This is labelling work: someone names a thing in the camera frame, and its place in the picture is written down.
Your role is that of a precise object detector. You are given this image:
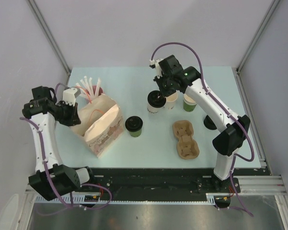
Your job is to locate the printed paper takeout bag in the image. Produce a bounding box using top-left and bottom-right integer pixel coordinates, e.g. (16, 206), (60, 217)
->
(71, 93), (124, 158)

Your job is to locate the black cup lid stack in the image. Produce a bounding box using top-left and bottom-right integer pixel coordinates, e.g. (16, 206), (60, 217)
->
(204, 115), (217, 130)

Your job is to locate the brown pulp cup carrier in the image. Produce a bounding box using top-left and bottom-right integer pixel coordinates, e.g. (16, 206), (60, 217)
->
(172, 120), (200, 160)

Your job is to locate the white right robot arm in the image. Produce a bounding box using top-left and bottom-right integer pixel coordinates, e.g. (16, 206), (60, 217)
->
(149, 55), (250, 192)

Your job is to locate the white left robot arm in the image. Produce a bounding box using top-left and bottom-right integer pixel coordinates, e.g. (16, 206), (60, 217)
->
(21, 86), (96, 201)

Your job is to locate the white paper cup stack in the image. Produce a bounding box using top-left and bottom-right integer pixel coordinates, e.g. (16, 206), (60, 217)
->
(164, 92), (178, 110)

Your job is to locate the green paper cup stack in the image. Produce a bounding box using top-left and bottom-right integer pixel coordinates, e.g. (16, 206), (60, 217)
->
(183, 94), (197, 112)

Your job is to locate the pink straw holder cup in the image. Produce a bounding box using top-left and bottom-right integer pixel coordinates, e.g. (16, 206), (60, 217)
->
(92, 85), (103, 96)

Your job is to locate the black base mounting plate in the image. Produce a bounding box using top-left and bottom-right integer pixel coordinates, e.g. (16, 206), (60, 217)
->
(88, 168), (270, 199)

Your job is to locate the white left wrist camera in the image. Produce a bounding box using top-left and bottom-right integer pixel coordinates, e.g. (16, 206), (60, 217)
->
(62, 87), (81, 106)

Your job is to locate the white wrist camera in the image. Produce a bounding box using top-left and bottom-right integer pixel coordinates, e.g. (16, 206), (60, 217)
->
(149, 58), (163, 78)
(62, 87), (81, 106)

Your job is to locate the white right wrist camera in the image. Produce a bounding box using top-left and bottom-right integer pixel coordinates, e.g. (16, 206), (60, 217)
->
(149, 58), (163, 78)

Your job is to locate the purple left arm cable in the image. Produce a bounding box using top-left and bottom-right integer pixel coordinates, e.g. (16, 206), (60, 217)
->
(19, 82), (113, 216)

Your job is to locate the white slotted cable duct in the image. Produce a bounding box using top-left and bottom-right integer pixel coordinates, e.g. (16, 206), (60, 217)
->
(35, 194), (216, 206)

